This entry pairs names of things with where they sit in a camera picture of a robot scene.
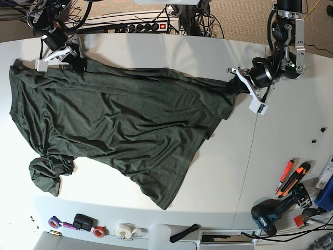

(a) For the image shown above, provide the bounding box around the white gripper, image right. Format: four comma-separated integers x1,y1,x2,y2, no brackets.
226,67,268,115

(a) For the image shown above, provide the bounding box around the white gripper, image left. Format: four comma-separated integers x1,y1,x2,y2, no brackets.
35,39,86,73

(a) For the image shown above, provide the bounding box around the dark green t-shirt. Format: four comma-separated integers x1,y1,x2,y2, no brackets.
9,59,239,209

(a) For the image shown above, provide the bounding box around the orange black utility knife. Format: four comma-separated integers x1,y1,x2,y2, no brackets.
277,162,311,199

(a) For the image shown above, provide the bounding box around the blue box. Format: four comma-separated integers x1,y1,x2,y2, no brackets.
314,177,333,211

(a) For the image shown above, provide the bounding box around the red square tag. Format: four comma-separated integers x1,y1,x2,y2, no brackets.
293,215,305,228

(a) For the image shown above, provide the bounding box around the purple tape roll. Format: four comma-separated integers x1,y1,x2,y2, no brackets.
48,216,61,229

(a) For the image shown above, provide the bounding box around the white plastic cup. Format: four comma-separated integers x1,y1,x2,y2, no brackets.
148,224,171,250

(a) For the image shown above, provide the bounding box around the red tape roll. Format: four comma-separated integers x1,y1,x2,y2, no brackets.
93,227,107,238

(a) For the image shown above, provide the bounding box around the black power strip red switch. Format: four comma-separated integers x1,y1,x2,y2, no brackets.
114,22,167,34

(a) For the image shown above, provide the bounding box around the yellow cable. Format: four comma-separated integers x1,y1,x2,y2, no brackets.
304,0,322,19

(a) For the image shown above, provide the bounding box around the teal black cordless drill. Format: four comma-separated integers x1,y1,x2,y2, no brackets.
251,183,312,237

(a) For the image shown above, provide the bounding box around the black action camera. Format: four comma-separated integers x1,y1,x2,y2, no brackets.
73,214,94,231

